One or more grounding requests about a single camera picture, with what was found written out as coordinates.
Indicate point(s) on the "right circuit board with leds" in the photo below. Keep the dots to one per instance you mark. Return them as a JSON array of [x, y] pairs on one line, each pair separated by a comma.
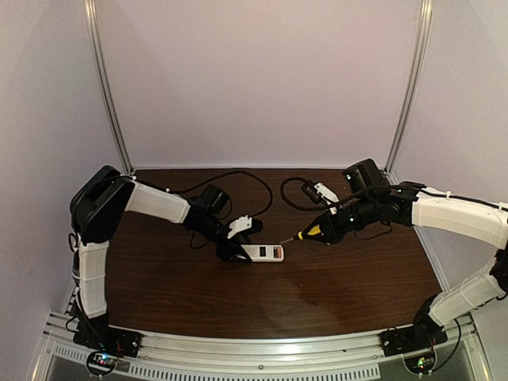
[[420, 364]]

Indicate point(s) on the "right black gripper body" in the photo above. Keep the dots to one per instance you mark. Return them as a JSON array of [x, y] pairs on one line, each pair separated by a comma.
[[331, 228]]

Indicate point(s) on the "yellow handled screwdriver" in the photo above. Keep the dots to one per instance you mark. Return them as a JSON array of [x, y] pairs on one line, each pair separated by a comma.
[[312, 233]]

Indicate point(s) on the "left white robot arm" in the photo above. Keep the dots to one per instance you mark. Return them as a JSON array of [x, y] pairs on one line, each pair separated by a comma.
[[96, 212]]

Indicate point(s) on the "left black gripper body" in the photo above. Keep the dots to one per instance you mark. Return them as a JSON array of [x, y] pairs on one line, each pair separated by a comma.
[[227, 246]]

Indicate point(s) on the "aluminium front rail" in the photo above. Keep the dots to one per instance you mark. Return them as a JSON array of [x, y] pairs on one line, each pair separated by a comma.
[[356, 356]]

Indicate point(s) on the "white remote control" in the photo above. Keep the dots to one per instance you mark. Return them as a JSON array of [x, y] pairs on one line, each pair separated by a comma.
[[262, 253]]

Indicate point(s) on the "left circuit board with leds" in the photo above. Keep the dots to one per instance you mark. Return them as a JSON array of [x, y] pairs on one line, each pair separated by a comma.
[[101, 363]]

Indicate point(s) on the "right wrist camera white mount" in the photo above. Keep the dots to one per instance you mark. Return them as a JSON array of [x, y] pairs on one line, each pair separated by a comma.
[[319, 193]]

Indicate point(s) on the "aluminium corner post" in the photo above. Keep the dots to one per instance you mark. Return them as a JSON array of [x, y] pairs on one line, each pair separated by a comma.
[[91, 15], [424, 25]]

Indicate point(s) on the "left aluminium corner post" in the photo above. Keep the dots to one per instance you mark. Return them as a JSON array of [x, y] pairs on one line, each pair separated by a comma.
[[91, 15]]

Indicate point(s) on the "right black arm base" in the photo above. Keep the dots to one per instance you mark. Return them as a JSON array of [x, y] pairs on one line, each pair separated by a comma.
[[421, 334]]

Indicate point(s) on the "right aluminium corner post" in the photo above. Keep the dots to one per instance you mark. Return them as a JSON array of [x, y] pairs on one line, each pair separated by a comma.
[[424, 25]]

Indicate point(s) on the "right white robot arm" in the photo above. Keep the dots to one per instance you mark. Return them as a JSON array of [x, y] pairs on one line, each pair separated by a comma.
[[374, 199]]

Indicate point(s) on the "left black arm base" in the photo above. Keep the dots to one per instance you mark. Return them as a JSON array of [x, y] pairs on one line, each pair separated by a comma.
[[96, 333]]

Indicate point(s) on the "circuit board with leds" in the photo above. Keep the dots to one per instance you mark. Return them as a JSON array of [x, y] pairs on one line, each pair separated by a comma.
[[420, 364], [101, 363]]

